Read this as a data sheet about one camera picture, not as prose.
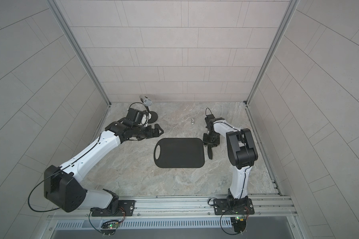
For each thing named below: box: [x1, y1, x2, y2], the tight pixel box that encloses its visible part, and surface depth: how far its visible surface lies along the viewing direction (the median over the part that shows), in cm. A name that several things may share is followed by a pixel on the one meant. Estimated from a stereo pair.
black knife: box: [207, 144, 213, 160], surface depth 91 cm
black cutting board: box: [153, 137, 205, 169], surface depth 94 cm
